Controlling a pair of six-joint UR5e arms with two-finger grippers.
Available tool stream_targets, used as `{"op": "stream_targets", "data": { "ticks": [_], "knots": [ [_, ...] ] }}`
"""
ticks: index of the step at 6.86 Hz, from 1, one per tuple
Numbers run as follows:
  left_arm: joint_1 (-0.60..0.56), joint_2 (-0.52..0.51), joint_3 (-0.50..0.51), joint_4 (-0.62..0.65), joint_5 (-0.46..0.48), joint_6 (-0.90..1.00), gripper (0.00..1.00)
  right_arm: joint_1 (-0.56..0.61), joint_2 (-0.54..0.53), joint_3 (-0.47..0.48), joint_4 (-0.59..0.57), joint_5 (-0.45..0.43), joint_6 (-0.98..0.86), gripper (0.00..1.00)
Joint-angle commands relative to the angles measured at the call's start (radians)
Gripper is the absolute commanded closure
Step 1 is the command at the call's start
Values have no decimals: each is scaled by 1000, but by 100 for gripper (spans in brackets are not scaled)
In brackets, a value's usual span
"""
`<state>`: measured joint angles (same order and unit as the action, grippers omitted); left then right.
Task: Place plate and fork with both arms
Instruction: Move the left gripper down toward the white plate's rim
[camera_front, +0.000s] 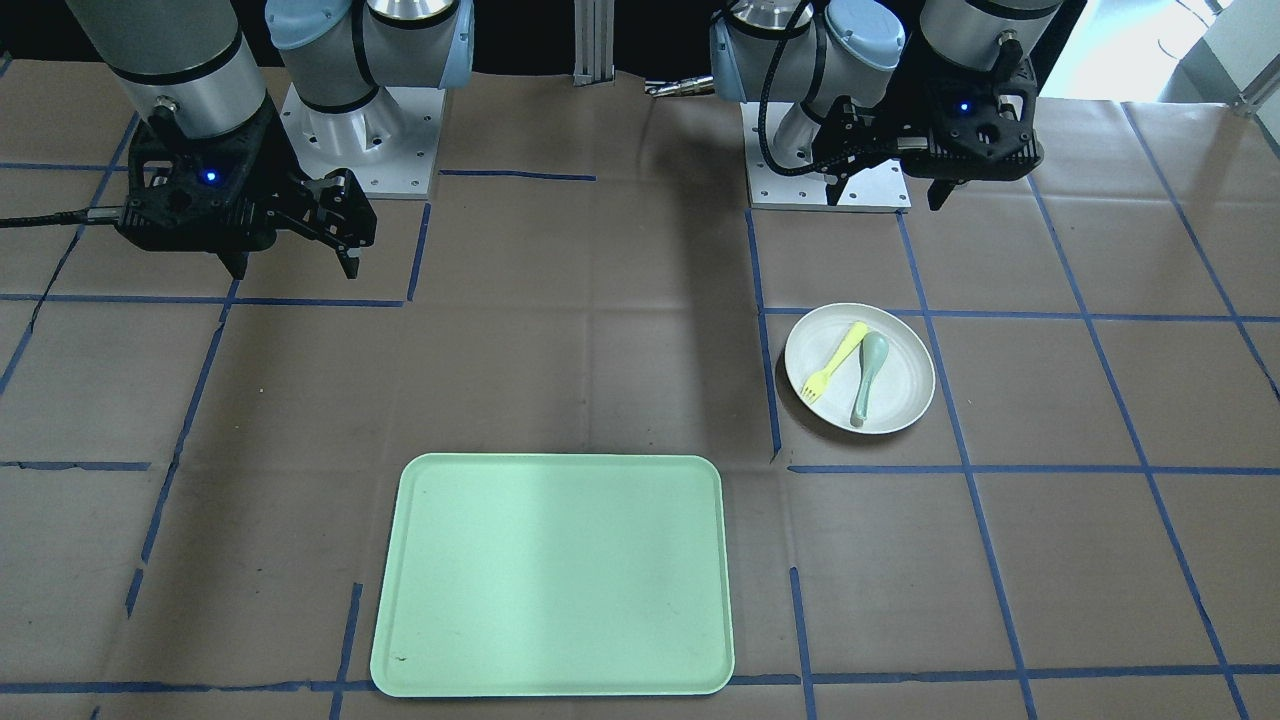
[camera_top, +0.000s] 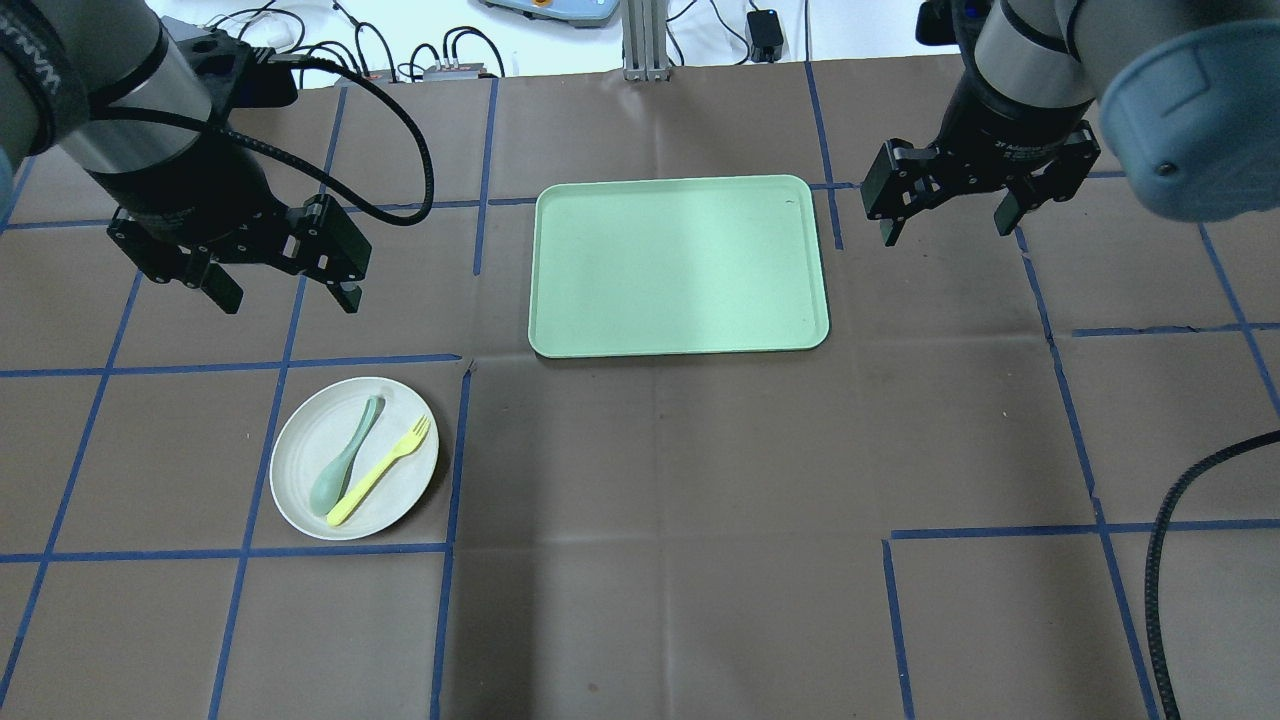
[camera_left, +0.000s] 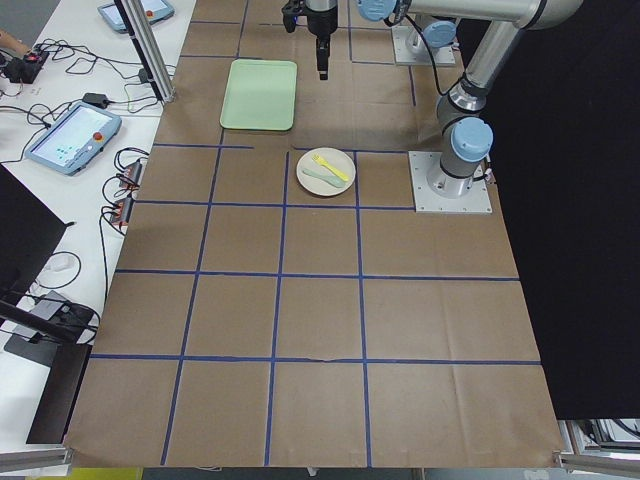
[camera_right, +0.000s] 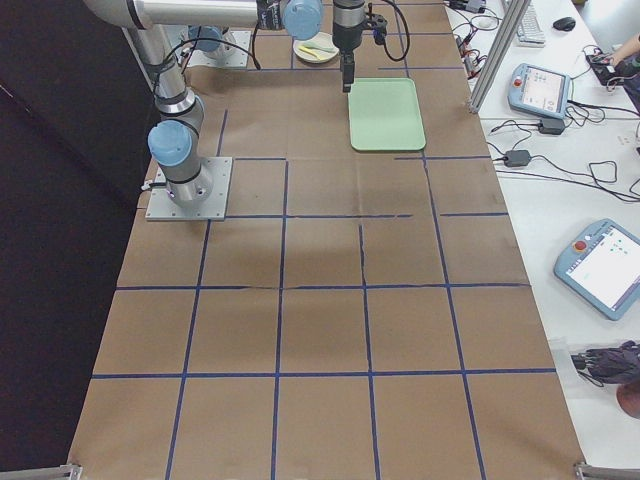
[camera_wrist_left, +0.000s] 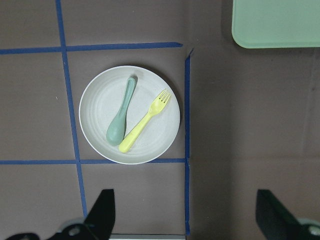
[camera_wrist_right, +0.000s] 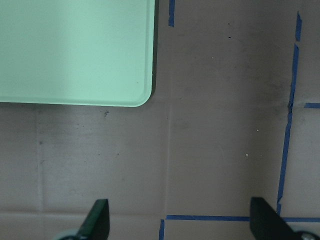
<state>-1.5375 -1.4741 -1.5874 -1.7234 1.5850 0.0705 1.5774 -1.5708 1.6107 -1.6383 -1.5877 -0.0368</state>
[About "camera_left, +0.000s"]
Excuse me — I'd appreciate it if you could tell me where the blue teach pendant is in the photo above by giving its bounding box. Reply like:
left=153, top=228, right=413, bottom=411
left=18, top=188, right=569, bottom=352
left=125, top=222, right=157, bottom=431
left=96, top=0, right=176, bottom=35
left=25, top=101, right=122, bottom=176

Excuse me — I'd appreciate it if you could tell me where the black monitor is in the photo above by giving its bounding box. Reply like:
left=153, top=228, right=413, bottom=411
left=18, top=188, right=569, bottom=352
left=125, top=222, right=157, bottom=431
left=1, top=168, right=98, bottom=367

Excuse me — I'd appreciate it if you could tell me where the far blue teach pendant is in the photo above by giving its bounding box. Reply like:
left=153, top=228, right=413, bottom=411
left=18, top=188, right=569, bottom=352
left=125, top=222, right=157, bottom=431
left=96, top=0, right=176, bottom=35

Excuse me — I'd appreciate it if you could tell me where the brown paper table cover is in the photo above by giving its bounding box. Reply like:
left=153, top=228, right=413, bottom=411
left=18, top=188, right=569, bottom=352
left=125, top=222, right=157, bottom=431
left=65, top=1, right=562, bottom=467

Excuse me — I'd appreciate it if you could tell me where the white round plate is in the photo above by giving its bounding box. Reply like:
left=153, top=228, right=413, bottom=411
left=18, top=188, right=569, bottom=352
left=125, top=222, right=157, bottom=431
left=294, top=147, right=356, bottom=198

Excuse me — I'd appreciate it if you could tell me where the teal plastic spoon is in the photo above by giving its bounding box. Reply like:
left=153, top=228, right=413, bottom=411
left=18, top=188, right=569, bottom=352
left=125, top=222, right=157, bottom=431
left=302, top=168, right=345, bottom=188

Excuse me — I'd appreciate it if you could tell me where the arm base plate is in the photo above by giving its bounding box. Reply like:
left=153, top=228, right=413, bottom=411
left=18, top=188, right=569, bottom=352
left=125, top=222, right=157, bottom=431
left=391, top=26, right=456, bottom=67
left=408, top=151, right=493, bottom=215

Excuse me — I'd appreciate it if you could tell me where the far usb hub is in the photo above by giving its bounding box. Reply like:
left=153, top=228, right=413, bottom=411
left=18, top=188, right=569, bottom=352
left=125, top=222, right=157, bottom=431
left=117, top=160, right=143, bottom=191

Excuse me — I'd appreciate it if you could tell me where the yellow plastic fork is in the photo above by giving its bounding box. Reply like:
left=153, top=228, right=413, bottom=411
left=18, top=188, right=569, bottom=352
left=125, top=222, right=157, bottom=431
left=312, top=154, right=349, bottom=182

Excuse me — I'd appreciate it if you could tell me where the black power adapter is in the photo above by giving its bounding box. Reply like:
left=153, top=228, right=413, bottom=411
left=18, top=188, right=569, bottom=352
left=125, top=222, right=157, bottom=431
left=82, top=92, right=111, bottom=109

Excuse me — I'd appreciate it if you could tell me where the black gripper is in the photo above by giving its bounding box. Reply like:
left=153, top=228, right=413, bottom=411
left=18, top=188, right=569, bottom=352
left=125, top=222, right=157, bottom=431
left=281, top=0, right=336, bottom=81

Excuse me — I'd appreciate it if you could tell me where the light green plastic tray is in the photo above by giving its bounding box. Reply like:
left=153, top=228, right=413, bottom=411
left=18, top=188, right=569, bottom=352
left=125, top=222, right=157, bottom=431
left=220, top=59, right=298, bottom=131

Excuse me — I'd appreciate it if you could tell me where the near usb hub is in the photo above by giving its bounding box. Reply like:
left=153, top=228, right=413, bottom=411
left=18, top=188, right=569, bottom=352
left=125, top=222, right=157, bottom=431
left=107, top=196, right=135, bottom=231

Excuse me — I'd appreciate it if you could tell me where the usb hub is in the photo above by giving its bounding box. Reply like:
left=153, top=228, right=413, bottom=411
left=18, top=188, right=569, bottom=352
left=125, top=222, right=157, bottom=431
left=107, top=196, right=135, bottom=231
left=117, top=160, right=143, bottom=191

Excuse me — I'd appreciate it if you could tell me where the aluminium frame post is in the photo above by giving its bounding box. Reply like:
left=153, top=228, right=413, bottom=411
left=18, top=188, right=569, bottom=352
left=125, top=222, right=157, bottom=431
left=114, top=0, right=175, bottom=104

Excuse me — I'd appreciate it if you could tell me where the near blue teach pendant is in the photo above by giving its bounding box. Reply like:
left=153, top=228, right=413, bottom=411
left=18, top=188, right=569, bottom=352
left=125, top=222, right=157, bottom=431
left=25, top=101, right=122, bottom=176

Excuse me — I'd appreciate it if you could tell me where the black device with red button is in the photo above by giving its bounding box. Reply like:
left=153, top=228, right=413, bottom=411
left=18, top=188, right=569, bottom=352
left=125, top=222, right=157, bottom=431
left=2, top=50, right=49, bottom=84

